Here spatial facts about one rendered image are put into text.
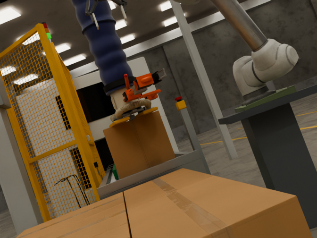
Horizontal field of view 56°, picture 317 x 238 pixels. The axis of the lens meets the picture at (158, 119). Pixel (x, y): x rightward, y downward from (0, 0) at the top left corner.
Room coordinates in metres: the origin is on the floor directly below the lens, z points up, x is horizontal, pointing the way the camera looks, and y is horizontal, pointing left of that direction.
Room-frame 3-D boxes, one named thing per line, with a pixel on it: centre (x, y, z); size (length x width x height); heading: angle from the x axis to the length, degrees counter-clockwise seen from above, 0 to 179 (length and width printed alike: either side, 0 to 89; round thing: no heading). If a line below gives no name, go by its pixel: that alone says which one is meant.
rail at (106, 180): (3.03, 0.69, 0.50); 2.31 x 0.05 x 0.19; 10
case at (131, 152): (2.29, 0.22, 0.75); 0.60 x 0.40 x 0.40; 9
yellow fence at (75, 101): (3.61, 0.89, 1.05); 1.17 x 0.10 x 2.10; 10
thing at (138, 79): (1.40, 0.01, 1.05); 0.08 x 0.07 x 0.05; 16
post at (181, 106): (2.58, -0.22, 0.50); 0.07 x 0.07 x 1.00; 10
